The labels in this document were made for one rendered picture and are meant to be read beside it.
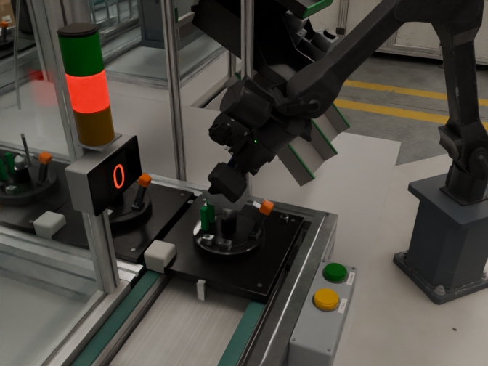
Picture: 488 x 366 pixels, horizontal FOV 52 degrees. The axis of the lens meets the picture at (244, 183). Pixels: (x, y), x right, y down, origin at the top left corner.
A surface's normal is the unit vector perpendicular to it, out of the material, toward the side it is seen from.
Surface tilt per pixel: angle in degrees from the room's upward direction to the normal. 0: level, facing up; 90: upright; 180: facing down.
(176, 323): 0
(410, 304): 0
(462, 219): 0
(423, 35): 90
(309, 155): 45
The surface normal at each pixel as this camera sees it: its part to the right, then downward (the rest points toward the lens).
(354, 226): 0.00, -0.84
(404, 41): -0.38, 0.51
